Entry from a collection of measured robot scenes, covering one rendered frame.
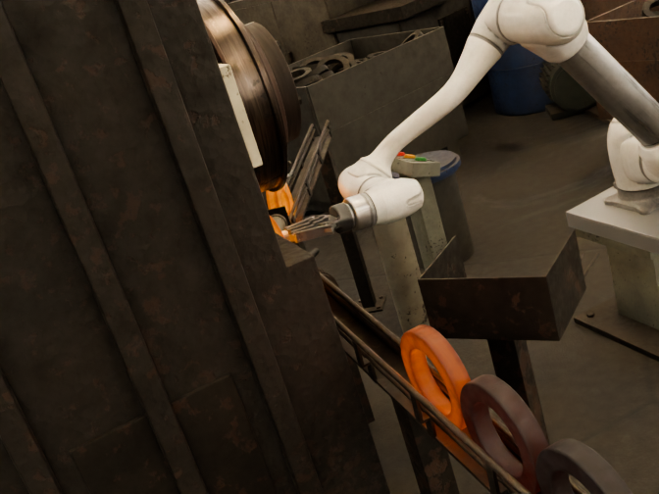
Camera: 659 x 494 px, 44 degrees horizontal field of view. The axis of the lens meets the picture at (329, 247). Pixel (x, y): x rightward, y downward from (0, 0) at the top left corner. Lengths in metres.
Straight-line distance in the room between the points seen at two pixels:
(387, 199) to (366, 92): 2.23
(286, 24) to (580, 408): 4.30
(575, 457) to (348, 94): 3.29
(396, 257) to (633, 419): 0.96
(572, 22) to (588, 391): 1.06
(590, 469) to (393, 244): 1.83
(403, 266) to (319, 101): 1.46
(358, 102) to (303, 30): 1.88
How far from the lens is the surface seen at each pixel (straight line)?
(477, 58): 2.14
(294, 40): 6.13
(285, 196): 2.46
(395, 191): 2.08
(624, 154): 2.48
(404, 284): 2.86
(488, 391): 1.19
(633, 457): 2.24
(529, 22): 2.00
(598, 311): 2.83
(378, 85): 4.32
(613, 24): 4.29
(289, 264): 1.48
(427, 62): 4.57
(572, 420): 2.38
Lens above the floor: 1.39
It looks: 20 degrees down
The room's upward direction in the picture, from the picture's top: 17 degrees counter-clockwise
